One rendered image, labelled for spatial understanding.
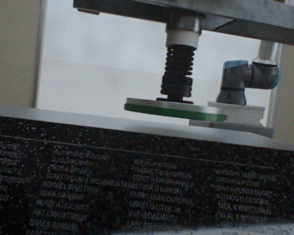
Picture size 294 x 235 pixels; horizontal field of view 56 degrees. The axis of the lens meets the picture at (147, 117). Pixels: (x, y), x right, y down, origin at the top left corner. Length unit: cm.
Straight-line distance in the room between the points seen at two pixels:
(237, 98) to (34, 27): 457
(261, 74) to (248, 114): 26
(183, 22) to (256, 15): 16
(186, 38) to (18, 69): 520
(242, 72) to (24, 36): 459
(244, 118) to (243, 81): 23
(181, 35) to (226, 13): 10
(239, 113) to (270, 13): 109
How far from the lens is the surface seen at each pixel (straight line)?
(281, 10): 69
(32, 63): 564
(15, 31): 580
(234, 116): 170
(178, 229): 39
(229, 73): 177
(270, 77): 185
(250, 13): 65
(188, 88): 59
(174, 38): 60
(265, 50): 184
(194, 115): 51
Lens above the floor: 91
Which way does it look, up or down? 3 degrees down
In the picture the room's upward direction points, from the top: 7 degrees clockwise
